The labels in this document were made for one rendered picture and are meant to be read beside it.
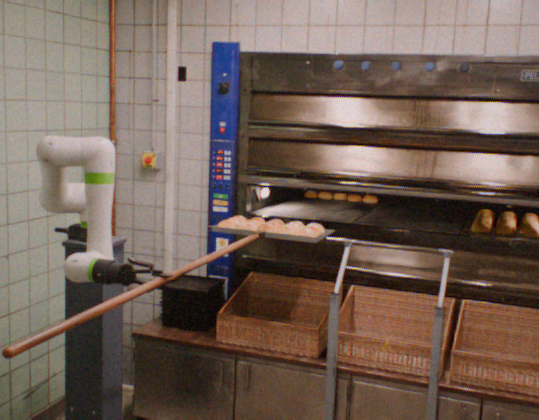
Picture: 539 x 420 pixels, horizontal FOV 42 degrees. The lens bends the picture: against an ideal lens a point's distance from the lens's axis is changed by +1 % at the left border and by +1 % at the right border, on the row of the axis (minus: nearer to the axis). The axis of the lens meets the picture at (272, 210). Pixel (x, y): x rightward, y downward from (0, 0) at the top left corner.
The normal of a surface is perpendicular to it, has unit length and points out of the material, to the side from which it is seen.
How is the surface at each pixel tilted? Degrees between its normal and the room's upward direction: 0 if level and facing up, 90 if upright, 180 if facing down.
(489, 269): 70
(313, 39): 90
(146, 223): 90
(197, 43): 90
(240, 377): 90
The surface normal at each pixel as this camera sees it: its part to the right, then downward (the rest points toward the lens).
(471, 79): -0.34, 0.13
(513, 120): -0.30, -0.22
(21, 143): 0.94, 0.09
